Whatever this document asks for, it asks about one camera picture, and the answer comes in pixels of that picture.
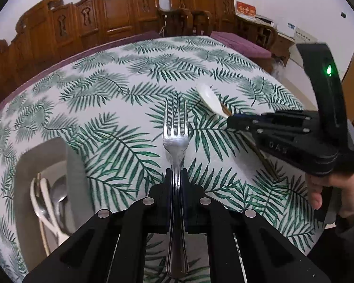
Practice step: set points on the carved wooden sofa bench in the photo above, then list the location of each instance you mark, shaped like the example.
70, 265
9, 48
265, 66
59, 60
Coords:
51, 31

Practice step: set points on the leaf-pattern tablecloth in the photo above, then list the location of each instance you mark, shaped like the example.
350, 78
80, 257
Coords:
109, 107

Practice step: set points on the silver metal fork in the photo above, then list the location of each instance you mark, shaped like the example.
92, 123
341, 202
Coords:
176, 140

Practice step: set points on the wooden chopstick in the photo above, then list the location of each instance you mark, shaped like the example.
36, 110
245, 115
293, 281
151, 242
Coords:
267, 165

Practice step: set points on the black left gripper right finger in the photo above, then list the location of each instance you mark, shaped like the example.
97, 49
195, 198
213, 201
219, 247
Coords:
243, 248

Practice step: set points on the purple armchair cushion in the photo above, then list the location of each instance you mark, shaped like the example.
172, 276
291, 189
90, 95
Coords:
241, 45

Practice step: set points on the white electrical panel box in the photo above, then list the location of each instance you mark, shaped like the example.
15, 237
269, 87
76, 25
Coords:
300, 37

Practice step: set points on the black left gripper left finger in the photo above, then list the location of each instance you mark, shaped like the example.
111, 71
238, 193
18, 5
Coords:
109, 248

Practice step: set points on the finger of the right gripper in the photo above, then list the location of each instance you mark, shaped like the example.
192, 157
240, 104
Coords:
244, 122

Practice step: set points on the red sign plaque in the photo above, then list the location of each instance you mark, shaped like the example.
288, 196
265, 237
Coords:
245, 9

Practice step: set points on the wooden side table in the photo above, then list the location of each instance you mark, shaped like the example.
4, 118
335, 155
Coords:
266, 37

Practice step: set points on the grey metal utensil tray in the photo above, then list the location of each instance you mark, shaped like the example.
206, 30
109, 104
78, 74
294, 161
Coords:
51, 160

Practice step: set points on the carved wooden armchair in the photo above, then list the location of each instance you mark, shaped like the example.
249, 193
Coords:
209, 15

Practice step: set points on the person's right hand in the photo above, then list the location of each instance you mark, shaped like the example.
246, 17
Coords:
345, 182

